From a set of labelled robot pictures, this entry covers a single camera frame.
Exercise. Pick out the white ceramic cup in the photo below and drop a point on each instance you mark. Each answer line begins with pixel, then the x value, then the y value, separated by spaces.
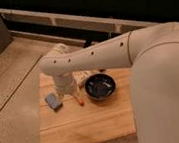
pixel 66 89

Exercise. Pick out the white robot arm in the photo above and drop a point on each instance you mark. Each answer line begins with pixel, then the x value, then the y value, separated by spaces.
pixel 152 54

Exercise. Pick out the black bowl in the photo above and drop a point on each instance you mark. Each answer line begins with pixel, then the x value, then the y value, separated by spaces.
pixel 99 86

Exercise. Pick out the orange carrot toy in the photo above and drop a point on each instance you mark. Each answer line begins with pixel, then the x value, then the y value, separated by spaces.
pixel 78 98

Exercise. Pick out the blue-grey sponge block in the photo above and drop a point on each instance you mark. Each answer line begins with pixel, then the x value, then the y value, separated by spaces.
pixel 54 102

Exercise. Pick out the wooden table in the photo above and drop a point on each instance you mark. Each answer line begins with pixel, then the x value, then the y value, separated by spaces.
pixel 95 121

